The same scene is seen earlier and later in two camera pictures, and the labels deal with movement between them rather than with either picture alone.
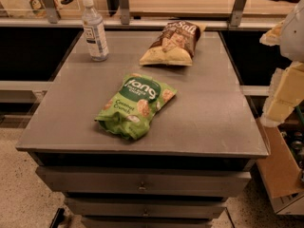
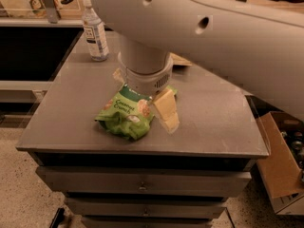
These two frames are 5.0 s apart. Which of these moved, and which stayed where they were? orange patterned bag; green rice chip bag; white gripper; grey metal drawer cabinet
Moved: white gripper
Stayed: grey metal drawer cabinet; green rice chip bag; orange patterned bag
